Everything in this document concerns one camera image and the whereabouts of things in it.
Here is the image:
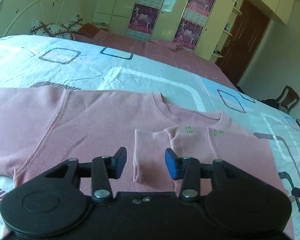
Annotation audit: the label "upper right pink poster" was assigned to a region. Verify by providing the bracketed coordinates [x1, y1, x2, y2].
[183, 0, 215, 27]

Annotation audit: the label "crumpled pink cloth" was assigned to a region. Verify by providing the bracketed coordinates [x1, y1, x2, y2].
[149, 40, 186, 52]

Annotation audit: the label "dark wooden chair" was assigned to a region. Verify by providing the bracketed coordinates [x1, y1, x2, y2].
[261, 86, 300, 114]

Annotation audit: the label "lower right pink poster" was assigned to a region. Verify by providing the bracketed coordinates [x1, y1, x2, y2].
[173, 18, 203, 50]

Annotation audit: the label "cream corner shelves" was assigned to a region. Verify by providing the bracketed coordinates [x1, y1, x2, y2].
[211, 0, 242, 62]

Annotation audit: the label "cream round headboard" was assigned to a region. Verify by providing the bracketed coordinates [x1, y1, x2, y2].
[0, 0, 97, 38]

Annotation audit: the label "lower left pink poster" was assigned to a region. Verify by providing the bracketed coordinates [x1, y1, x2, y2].
[126, 3, 159, 41]

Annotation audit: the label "brown wooden door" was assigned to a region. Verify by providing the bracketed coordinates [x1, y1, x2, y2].
[216, 0, 270, 85]

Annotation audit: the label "pink knit sweater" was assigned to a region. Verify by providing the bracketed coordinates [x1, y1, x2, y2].
[0, 87, 296, 240]

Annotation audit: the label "white blue patterned bedsheet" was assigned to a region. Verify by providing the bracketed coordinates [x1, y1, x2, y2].
[0, 35, 300, 239]

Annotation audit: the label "patterned white brown pillow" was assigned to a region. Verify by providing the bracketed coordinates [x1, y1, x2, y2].
[30, 14, 86, 41]

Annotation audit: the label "cream glossy wardrobe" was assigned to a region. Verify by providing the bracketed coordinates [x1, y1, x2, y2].
[94, 0, 294, 59]

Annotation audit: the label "orange striped pillow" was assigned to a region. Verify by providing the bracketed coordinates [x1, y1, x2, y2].
[76, 23, 100, 38]

